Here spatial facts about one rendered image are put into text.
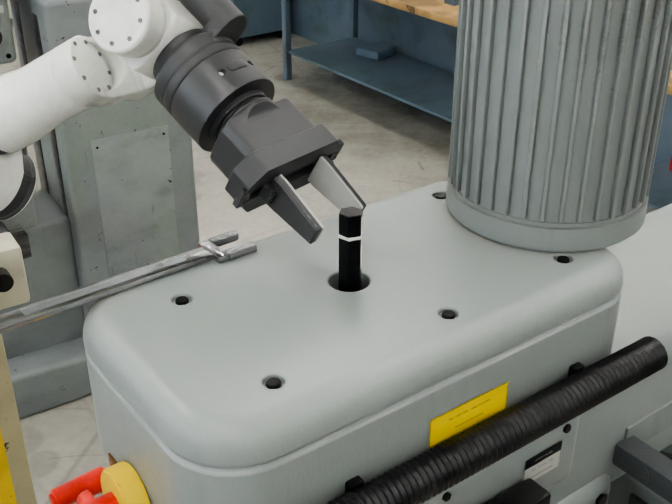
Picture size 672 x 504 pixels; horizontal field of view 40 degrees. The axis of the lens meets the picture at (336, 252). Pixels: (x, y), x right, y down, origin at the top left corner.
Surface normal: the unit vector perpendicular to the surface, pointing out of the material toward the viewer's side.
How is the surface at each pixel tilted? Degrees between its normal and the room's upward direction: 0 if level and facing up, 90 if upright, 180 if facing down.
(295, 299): 0
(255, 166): 52
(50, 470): 0
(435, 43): 90
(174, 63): 62
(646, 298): 0
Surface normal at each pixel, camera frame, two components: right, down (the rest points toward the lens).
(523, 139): -0.47, 0.42
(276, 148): 0.38, -0.60
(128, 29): -0.38, 0.02
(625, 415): 0.59, 0.39
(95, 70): 0.86, -0.37
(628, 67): 0.38, 0.44
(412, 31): -0.80, 0.29
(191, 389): 0.00, -0.88
